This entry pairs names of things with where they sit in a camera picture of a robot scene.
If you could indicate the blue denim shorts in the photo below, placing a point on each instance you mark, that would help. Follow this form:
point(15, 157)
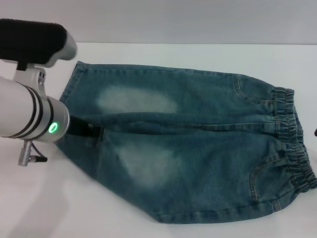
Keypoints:
point(185, 138)

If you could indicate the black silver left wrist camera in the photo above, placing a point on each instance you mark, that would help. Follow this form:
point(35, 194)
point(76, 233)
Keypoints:
point(32, 42)

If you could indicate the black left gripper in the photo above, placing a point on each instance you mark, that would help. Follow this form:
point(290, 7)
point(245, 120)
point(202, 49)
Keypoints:
point(79, 127)

